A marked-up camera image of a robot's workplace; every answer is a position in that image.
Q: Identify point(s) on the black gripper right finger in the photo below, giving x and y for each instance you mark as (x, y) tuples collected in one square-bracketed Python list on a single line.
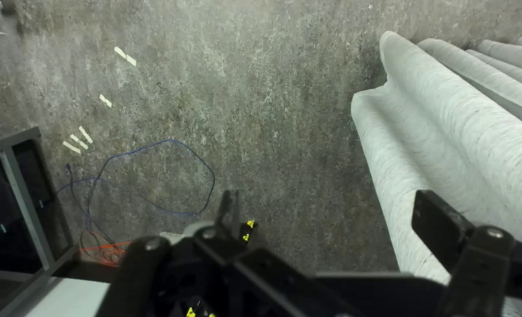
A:
[(479, 265)]

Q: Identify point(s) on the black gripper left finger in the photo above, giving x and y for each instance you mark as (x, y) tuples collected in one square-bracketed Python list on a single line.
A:
[(156, 276)]

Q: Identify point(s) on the white textured fabric curtain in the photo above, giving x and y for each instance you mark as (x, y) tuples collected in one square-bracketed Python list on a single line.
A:
[(449, 130)]

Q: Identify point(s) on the black tool with yellow marks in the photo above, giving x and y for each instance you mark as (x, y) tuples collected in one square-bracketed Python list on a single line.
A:
[(248, 230)]

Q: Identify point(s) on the grey metal equipment rack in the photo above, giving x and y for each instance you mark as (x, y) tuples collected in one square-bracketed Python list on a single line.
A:
[(26, 200)]

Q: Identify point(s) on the white floor tape strip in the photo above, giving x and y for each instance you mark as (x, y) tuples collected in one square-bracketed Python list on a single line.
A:
[(86, 135), (105, 102), (72, 147), (79, 142), (126, 58)]

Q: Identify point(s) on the black electronic control box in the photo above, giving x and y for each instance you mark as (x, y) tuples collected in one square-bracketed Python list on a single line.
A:
[(3, 223)]

